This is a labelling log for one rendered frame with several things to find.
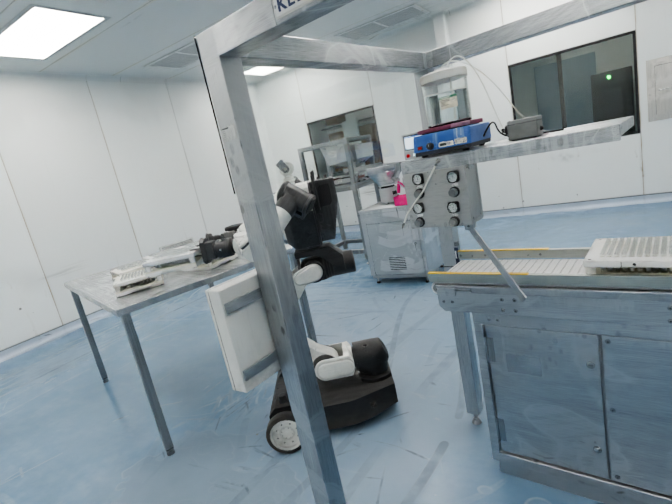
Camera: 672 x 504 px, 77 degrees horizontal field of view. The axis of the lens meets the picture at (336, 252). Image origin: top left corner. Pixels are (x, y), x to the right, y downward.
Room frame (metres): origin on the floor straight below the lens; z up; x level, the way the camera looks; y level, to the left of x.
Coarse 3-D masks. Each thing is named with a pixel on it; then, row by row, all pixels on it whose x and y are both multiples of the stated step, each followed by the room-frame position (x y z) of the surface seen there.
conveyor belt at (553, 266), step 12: (456, 264) 1.61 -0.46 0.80; (468, 264) 1.58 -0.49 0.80; (480, 264) 1.55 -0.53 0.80; (492, 264) 1.52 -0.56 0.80; (504, 264) 1.49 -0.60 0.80; (516, 264) 1.46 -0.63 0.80; (528, 264) 1.43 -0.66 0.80; (540, 264) 1.41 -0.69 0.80; (552, 264) 1.38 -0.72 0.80; (564, 264) 1.36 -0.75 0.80; (576, 264) 1.33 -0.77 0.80; (432, 288) 1.47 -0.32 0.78; (612, 288) 1.11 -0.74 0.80; (624, 288) 1.09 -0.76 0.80; (636, 288) 1.07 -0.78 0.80; (648, 288) 1.05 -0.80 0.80; (660, 288) 1.04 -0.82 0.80
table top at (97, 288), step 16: (176, 272) 2.56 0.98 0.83; (192, 272) 2.45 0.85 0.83; (208, 272) 2.36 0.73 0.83; (224, 272) 2.29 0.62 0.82; (80, 288) 2.71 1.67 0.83; (96, 288) 2.59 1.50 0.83; (112, 288) 2.48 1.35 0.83; (160, 288) 2.20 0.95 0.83; (176, 288) 2.12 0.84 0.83; (192, 288) 2.16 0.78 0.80; (96, 304) 2.27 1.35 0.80; (112, 304) 2.07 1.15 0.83; (128, 304) 1.99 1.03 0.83; (144, 304) 2.01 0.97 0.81
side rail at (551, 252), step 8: (552, 248) 1.44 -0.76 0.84; (560, 248) 1.42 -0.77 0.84; (568, 248) 1.41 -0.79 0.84; (576, 248) 1.39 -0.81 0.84; (584, 248) 1.37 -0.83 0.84; (464, 256) 1.65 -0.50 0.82; (480, 256) 1.60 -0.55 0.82; (496, 256) 1.56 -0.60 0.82; (504, 256) 1.54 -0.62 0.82; (512, 256) 1.52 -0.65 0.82; (520, 256) 1.51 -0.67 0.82; (528, 256) 1.49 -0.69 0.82; (536, 256) 1.47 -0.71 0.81; (544, 256) 1.45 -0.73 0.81; (552, 256) 1.43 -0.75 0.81; (560, 256) 1.42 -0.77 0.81; (568, 256) 1.40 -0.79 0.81; (576, 256) 1.39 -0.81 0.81; (584, 256) 1.37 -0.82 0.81
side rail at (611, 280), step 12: (432, 276) 1.45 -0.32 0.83; (444, 276) 1.42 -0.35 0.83; (456, 276) 1.39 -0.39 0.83; (468, 276) 1.36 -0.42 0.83; (480, 276) 1.33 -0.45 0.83; (492, 276) 1.31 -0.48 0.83; (516, 276) 1.26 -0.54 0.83; (528, 276) 1.24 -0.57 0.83; (540, 276) 1.21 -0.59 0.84; (552, 276) 1.19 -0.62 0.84; (564, 276) 1.17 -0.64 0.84; (576, 276) 1.15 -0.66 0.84; (588, 276) 1.13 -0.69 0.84; (600, 276) 1.11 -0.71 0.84; (612, 276) 1.09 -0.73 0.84; (624, 276) 1.07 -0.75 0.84; (636, 276) 1.06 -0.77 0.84; (648, 276) 1.04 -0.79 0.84; (660, 276) 1.02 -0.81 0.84
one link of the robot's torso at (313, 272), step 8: (312, 264) 1.99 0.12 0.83; (296, 272) 2.00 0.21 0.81; (304, 272) 1.98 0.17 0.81; (312, 272) 1.98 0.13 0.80; (320, 272) 1.98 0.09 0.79; (296, 280) 1.98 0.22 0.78; (304, 280) 1.98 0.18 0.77; (312, 280) 1.98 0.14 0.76; (296, 288) 1.99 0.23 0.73; (304, 288) 1.99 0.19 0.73
